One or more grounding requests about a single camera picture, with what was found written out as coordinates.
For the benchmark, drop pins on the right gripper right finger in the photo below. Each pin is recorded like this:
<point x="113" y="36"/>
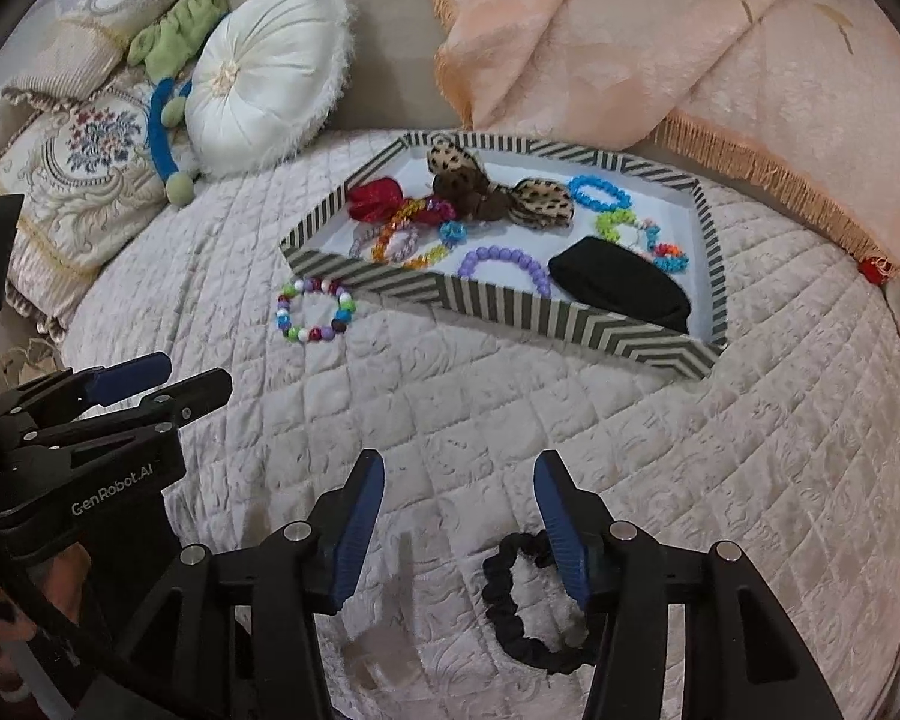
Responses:
<point x="743" y="656"/>

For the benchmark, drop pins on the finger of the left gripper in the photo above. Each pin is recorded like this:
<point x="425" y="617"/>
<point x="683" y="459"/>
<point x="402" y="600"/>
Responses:
<point x="102" y="431"/>
<point x="64" y="395"/>

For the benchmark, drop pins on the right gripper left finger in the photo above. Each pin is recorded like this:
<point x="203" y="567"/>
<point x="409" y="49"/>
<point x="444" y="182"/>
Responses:
<point x="232" y="635"/>

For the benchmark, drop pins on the black scrunchie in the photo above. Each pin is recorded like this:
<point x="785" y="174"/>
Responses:
<point x="509" y="609"/>

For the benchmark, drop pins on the red satin hair bow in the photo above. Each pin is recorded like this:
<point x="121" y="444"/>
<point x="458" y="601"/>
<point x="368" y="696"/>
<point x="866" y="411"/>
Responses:
<point x="379" y="201"/>

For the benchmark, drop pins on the leopard print hair bow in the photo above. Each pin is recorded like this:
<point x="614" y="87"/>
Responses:
<point x="460" y="180"/>

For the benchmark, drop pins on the person's left hand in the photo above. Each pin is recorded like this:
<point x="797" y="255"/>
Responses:
<point x="31" y="598"/>

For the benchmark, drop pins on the embroidered floral square pillow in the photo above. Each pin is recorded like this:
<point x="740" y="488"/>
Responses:
<point x="89" y="186"/>

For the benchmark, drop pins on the cream quilted bedspread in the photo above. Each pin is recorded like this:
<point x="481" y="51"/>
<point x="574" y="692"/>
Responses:
<point x="790" y="448"/>

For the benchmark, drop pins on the embroidered bolster pillow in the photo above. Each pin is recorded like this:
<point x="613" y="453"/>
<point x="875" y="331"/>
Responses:
<point x="83" y="47"/>

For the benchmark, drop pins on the green blue plush toy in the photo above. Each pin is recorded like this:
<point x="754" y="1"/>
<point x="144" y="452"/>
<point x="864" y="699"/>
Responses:
<point x="163" y="50"/>

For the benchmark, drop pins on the white round satin cushion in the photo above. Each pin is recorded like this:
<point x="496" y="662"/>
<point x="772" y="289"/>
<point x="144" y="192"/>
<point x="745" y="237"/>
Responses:
<point x="266" y="81"/>

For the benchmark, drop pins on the small red tag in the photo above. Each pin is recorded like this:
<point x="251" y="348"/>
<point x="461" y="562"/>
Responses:
<point x="876" y="270"/>

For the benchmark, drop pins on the striped shallow tray box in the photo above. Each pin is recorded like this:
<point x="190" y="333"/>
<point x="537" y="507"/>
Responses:
<point x="498" y="272"/>

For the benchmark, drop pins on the peach fringed blanket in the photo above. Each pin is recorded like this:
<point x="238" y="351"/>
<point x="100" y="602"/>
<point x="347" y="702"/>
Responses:
<point x="798" y="97"/>

